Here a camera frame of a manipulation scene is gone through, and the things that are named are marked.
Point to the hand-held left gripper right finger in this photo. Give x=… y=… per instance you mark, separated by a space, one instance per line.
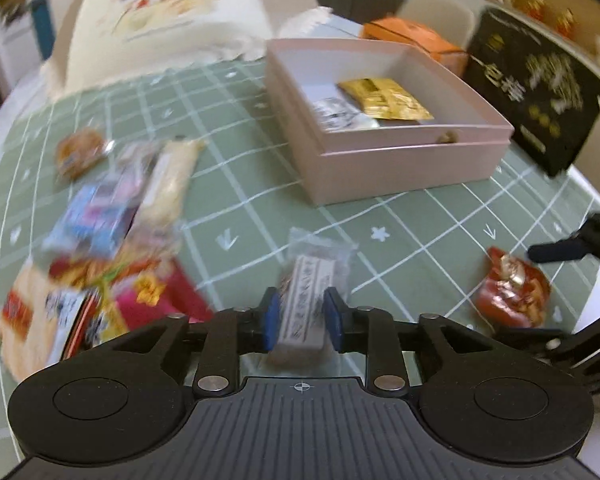
x=332 y=321

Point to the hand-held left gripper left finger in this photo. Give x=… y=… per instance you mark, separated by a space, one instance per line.
x=271 y=321

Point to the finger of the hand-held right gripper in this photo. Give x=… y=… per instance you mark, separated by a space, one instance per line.
x=530 y=334
x=555 y=251

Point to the red candy packet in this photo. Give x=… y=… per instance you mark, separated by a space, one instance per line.
x=510 y=295

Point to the clear-wrapped snack bar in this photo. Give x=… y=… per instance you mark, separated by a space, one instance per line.
x=305 y=285

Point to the purple spicy snack packet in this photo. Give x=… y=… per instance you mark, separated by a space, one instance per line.
x=165 y=290

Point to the pink cardboard box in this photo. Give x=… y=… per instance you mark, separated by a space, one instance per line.
x=395 y=170

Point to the red label rice cracker packet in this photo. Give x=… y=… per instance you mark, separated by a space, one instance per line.
x=20 y=320

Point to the green checked tablecloth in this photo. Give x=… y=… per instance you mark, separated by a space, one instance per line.
x=260 y=200

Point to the black plum bag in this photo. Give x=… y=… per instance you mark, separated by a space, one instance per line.
x=545 y=100

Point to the long cream snack packet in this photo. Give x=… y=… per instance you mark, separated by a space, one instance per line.
x=167 y=180

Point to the silver white snack packet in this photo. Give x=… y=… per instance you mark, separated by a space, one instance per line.
x=340 y=115

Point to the blue pink snack packet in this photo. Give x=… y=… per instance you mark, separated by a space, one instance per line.
x=95 y=210

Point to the white printed snack packet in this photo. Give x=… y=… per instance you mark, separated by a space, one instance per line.
x=62 y=310

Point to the gold snack packet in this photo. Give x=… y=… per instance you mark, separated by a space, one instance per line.
x=385 y=97

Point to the round brown snack packet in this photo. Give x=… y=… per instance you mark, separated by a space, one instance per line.
x=80 y=152

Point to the orange tissue pack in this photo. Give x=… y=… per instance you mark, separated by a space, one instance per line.
x=410 y=35

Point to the white chair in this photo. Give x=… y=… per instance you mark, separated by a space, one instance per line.
x=450 y=5

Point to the cream mesh food cover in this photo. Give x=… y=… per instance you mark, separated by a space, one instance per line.
x=180 y=10

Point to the teal furniture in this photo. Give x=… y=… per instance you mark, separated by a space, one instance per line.
x=42 y=25

